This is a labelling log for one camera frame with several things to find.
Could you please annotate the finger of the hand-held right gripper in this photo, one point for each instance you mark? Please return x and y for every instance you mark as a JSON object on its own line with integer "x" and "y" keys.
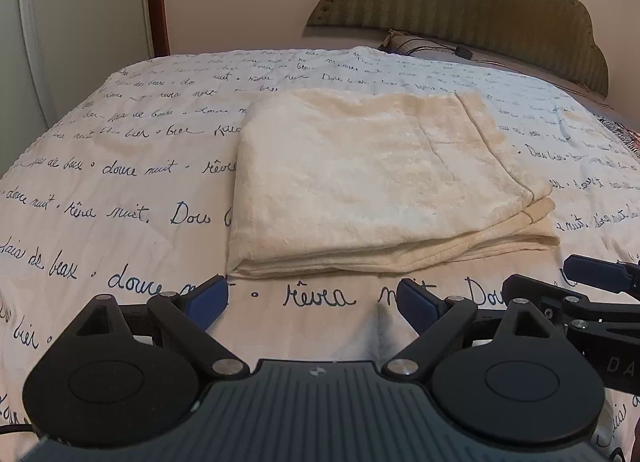
{"x": 597, "y": 269}
{"x": 530, "y": 292}

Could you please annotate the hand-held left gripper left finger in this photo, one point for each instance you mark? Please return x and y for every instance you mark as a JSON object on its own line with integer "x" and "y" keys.
{"x": 207, "y": 302}

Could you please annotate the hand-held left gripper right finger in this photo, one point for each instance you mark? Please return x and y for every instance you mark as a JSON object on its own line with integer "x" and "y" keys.
{"x": 417, "y": 303}

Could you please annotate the cream towel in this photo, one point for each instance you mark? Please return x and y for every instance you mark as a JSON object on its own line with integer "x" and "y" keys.
{"x": 380, "y": 177}

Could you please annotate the floral patterned cloth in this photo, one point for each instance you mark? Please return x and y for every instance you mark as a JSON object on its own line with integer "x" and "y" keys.
{"x": 625, "y": 137}

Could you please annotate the white script-printed bedspread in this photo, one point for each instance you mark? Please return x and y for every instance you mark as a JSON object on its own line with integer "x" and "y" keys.
{"x": 125, "y": 142}

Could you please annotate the white door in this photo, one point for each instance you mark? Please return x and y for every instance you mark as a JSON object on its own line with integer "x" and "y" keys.
{"x": 22, "y": 42}

